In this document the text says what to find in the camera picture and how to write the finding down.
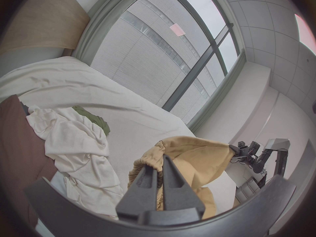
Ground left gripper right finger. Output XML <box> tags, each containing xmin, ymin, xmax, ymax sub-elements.
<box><xmin>162</xmin><ymin>155</ymin><xmax>206</xmax><ymax>220</ymax></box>

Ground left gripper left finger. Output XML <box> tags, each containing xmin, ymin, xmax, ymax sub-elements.
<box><xmin>116</xmin><ymin>165</ymin><xmax>159</xmax><ymax>222</ymax></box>

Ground tan shorts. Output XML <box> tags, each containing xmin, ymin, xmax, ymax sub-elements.
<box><xmin>127</xmin><ymin>135</ymin><xmax>235</xmax><ymax>219</ymax></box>

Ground bed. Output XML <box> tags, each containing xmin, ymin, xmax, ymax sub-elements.
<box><xmin>0</xmin><ymin>0</ymin><xmax>238</xmax><ymax>237</ymax></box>

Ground cream white garment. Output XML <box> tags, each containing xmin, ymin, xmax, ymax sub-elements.
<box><xmin>26</xmin><ymin>105</ymin><xmax>124</xmax><ymax>217</ymax></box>

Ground pale grey garment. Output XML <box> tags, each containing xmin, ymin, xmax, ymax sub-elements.
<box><xmin>51</xmin><ymin>171</ymin><xmax>68</xmax><ymax>197</ymax></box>

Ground green garment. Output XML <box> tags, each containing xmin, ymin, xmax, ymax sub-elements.
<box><xmin>72</xmin><ymin>106</ymin><xmax>110</xmax><ymax>136</ymax></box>

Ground window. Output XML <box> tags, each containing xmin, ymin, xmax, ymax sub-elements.
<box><xmin>90</xmin><ymin>0</ymin><xmax>239</xmax><ymax>126</ymax></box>

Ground brown garment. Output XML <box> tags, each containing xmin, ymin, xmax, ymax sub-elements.
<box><xmin>0</xmin><ymin>94</ymin><xmax>58</xmax><ymax>229</ymax></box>

